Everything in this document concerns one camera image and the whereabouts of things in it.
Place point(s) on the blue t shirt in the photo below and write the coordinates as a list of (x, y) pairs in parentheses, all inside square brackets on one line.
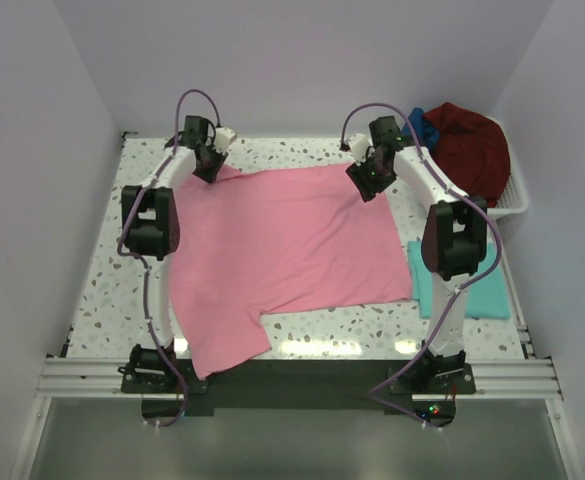
[(428, 135)]

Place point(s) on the dark red t shirt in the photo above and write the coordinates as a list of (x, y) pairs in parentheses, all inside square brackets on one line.
[(472, 151)]

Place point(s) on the white plastic laundry basket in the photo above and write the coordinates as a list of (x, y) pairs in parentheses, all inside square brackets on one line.
[(514, 199)]

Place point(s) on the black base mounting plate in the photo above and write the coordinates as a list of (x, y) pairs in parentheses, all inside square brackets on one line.
[(296, 385)]

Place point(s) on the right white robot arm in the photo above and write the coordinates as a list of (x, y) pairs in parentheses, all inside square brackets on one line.
[(454, 240)]

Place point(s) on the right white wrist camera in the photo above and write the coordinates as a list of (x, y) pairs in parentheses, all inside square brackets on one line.
[(358, 145)]

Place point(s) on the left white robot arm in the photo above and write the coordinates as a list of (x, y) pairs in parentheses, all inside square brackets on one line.
[(150, 225)]

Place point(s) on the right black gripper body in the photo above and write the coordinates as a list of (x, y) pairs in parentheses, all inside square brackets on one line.
[(372, 178)]

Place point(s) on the aluminium frame rail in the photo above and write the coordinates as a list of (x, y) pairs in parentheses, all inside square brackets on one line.
[(494, 379)]

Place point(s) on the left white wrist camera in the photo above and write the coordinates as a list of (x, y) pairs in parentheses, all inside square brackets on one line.
[(223, 139)]

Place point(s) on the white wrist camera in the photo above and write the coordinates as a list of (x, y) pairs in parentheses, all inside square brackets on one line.
[(358, 145), (223, 139)]

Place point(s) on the pink t shirt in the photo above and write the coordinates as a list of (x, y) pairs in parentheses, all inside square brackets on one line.
[(275, 242)]

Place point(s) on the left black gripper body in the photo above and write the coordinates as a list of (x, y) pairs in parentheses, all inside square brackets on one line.
[(210, 169)]

